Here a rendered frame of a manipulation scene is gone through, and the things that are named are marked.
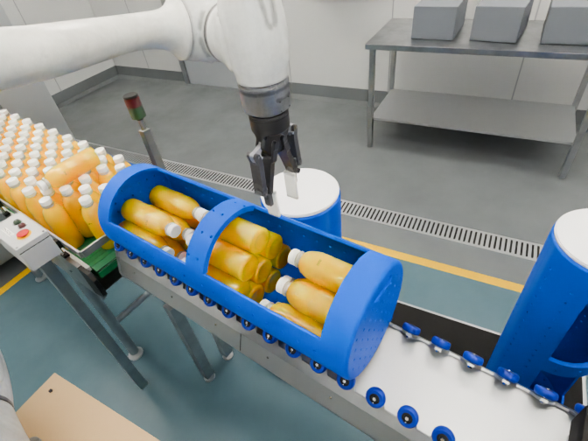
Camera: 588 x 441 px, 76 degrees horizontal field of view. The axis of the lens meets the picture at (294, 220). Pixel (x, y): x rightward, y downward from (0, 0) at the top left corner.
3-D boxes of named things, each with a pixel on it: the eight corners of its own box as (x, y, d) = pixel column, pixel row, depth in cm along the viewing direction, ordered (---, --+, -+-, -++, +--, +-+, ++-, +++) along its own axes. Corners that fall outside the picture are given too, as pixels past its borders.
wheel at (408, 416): (420, 416, 77) (423, 411, 79) (400, 403, 80) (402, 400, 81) (413, 434, 78) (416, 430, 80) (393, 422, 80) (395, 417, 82)
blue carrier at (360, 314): (342, 407, 82) (352, 318, 66) (111, 259, 124) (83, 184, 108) (395, 322, 101) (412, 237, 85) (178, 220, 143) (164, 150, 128)
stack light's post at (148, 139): (207, 288, 237) (143, 132, 165) (203, 285, 239) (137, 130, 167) (212, 283, 240) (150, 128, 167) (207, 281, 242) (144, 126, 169)
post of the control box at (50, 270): (142, 389, 191) (31, 256, 126) (137, 386, 193) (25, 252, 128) (148, 383, 194) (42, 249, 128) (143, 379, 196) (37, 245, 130)
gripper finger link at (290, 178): (283, 171, 82) (284, 169, 82) (286, 196, 87) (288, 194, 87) (293, 174, 80) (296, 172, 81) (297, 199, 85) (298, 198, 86)
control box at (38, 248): (33, 272, 120) (15, 249, 113) (6, 249, 130) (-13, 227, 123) (62, 252, 126) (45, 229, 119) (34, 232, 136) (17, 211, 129)
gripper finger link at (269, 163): (279, 141, 72) (275, 142, 70) (276, 195, 76) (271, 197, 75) (263, 136, 73) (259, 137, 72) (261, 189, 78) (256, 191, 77)
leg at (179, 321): (209, 384, 190) (170, 312, 148) (201, 378, 193) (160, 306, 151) (217, 374, 193) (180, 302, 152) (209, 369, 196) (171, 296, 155)
